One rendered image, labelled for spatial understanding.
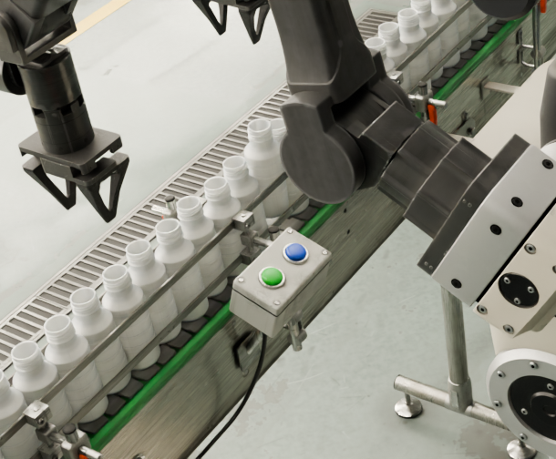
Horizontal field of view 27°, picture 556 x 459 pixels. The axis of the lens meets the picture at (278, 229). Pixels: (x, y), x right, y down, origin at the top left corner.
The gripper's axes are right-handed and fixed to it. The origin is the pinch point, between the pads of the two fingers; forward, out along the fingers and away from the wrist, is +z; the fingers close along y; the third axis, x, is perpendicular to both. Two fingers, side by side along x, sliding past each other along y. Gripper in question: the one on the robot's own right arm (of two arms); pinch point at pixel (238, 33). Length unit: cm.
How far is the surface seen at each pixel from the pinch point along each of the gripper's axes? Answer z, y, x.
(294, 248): 22.6, -18.2, 15.7
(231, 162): 20.5, 0.7, 5.2
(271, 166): 21.9, -4.2, 1.6
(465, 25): 30, -4, -63
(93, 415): 34, -5, 48
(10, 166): 151, 197, -93
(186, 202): 20.4, 0.6, 16.7
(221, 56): 150, 171, -188
